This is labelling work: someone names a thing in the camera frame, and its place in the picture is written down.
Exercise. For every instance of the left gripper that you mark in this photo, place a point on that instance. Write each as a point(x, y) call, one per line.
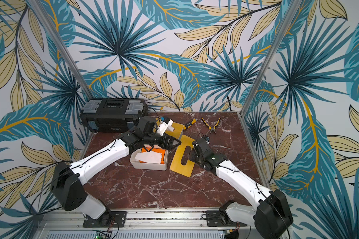
point(170, 145)

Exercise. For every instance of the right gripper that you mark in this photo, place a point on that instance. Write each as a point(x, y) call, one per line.
point(197, 148)

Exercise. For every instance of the white tissue box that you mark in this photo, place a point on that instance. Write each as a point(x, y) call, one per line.
point(147, 166)
point(178, 131)

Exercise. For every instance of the yellow wooden lid top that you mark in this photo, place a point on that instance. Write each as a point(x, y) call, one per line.
point(178, 128)

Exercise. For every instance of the yellow wooden lid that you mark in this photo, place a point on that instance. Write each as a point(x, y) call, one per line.
point(181, 163)
point(178, 128)

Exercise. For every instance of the yellow wooden lid bottom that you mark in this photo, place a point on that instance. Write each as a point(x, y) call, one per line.
point(181, 163)

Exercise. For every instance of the orange tissue pack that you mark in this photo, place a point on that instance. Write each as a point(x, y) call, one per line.
point(151, 155)

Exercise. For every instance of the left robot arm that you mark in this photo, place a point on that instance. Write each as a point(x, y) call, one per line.
point(68, 180)

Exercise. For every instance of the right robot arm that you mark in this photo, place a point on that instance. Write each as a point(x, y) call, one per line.
point(269, 212)

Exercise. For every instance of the yellow black screwdriver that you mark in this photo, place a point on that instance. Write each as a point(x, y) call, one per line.
point(189, 124)

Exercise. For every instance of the yellow black pliers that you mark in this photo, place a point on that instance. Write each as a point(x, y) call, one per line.
point(211, 128)

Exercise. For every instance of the black plastic toolbox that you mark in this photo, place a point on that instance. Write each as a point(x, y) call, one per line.
point(112, 115)

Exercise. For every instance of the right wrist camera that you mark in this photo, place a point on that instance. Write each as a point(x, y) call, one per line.
point(204, 139)

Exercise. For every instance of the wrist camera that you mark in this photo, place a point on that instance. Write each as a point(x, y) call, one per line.
point(204, 139)
point(163, 127)

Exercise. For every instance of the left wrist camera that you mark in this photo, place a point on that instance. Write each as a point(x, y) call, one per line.
point(163, 127)

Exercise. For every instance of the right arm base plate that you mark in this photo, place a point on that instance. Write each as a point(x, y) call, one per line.
point(216, 218)

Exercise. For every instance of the aluminium front rail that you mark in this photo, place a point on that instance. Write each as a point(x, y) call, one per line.
point(150, 223)

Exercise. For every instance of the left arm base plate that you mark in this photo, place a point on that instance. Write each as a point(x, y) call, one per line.
point(115, 218)

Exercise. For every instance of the left aluminium corner post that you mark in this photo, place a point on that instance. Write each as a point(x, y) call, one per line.
point(51, 29)

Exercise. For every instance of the aluminium corner post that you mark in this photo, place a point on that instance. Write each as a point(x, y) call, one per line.
point(287, 20)
point(51, 29)

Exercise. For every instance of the right aluminium corner post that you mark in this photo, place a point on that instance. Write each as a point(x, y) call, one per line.
point(287, 20)

